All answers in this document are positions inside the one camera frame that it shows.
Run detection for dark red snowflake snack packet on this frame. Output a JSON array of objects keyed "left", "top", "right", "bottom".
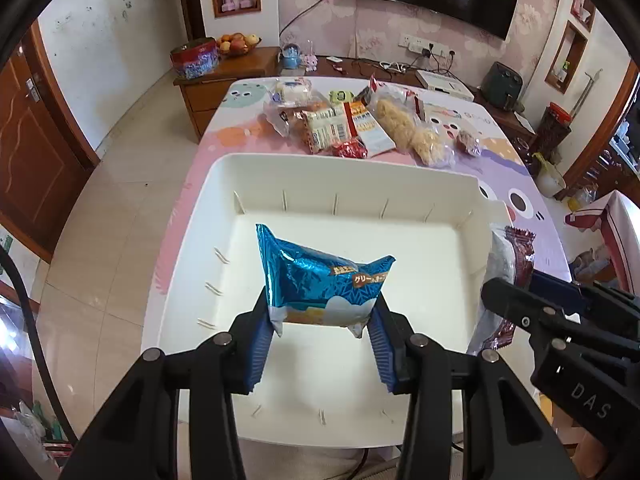
[{"left": 466, "top": 226, "right": 535, "bottom": 356}]

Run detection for blue cream puff packet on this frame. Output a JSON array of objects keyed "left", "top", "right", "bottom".
[{"left": 256, "top": 224, "right": 395, "bottom": 338}]

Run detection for nut brittle clear packet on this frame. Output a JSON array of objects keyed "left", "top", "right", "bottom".
[{"left": 456, "top": 130, "right": 483, "bottom": 157}]

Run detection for small red candy packet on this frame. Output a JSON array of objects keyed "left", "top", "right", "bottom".
[{"left": 332, "top": 138, "right": 368, "bottom": 159}]

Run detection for orange white oat bar packet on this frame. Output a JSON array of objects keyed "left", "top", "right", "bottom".
[{"left": 343, "top": 101, "right": 396, "bottom": 158}]

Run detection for red white striped biscuit packet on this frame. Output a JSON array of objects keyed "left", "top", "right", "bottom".
[{"left": 300, "top": 106, "right": 352, "bottom": 154}]

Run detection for clear bag rice cracker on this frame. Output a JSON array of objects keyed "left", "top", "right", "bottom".
[{"left": 370, "top": 89, "right": 420, "bottom": 153}]

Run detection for red white cake packet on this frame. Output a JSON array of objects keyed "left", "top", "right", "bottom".
[{"left": 354, "top": 76, "right": 418, "bottom": 110}]

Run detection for green small snack packet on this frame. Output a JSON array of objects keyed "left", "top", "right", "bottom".
[{"left": 329, "top": 90, "right": 354, "bottom": 104}]

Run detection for orange bread clear bag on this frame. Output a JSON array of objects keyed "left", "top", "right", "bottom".
[{"left": 264, "top": 96, "right": 330, "bottom": 138}]

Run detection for white plastic jug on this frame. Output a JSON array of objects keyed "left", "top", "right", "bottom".
[{"left": 534, "top": 153, "right": 566, "bottom": 198}]

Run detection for white plastic organizer bin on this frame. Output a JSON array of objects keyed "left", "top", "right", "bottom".
[{"left": 142, "top": 153, "right": 510, "bottom": 448}]

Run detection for red lid wicker bin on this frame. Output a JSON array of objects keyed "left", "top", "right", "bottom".
[{"left": 537, "top": 102, "right": 572, "bottom": 160}]

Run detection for cartoon monster tablecloth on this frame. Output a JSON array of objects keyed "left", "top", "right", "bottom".
[{"left": 29, "top": 76, "right": 572, "bottom": 441}]

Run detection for dark green air fryer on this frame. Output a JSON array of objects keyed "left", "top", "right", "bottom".
[{"left": 480, "top": 62, "right": 523, "bottom": 112}]

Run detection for white set-top box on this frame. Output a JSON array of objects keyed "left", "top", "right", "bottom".
[{"left": 416, "top": 70, "right": 474, "bottom": 102}]

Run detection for wooden tv cabinet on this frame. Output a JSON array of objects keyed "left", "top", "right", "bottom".
[{"left": 172, "top": 46, "right": 539, "bottom": 143}]

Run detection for brown wooden door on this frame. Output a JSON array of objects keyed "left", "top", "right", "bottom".
[{"left": 1, "top": 23, "right": 99, "bottom": 262}]

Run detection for pink toy figurine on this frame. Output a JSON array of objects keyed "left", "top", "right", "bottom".
[{"left": 300, "top": 53, "right": 318, "bottom": 73}]

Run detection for red round tin box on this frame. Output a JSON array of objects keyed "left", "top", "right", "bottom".
[{"left": 170, "top": 37, "right": 219, "bottom": 80}]

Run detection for fruit bowl with apples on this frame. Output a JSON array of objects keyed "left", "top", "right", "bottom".
[{"left": 217, "top": 32, "right": 262, "bottom": 58}]

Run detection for black cables on cabinet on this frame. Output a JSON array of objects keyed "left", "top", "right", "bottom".
[{"left": 349, "top": 56, "right": 436, "bottom": 79}]

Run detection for white wall power strip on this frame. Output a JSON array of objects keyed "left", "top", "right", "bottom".
[{"left": 398, "top": 32, "right": 454, "bottom": 58}]

